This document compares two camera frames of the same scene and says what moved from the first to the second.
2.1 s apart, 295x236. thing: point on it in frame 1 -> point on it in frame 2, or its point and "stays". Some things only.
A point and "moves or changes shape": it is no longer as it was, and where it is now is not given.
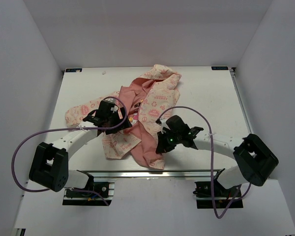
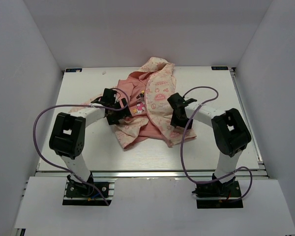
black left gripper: [122, 124] -> [121, 114]
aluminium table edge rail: [152, 173] stays
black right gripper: [163, 147] -> [175, 121]
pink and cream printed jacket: [144, 101] moves or changes shape
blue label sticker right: [220, 68] stays
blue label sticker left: [73, 70] stays
